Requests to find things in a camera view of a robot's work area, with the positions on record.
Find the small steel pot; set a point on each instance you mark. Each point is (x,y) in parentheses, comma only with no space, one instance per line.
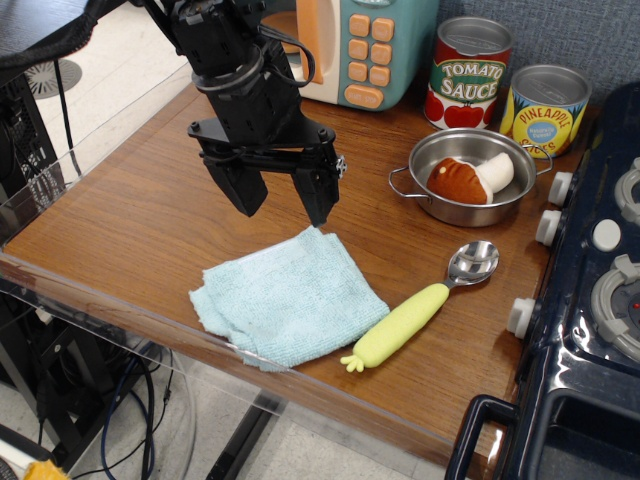
(474,146)

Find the teal toy microwave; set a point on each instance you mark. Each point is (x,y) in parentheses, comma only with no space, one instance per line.
(366,53)

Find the plush brown mushroom toy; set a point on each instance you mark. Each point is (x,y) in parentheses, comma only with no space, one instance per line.
(462,182)

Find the spoon with yellow-green handle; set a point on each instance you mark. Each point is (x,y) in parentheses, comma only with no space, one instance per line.
(471,264)

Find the tomato sauce can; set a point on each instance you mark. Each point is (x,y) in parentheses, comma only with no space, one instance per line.
(469,63)

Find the black table leg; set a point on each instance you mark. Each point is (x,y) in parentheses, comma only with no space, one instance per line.
(242,442)

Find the black desk at left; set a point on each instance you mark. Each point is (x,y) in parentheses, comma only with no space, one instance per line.
(27,24)

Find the dark blue toy stove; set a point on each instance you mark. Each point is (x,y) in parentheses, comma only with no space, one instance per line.
(576,414)

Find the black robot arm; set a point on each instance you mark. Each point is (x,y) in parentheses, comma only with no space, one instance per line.
(240,65)

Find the light blue folded cloth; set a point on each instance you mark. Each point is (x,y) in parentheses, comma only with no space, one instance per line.
(288,304)

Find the pineapple slices can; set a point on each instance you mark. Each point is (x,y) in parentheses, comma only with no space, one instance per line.
(544,108)

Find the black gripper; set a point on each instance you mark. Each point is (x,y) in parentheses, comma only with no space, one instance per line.
(259,124)

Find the round floor vent cover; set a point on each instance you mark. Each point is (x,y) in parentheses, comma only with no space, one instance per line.
(46,80)

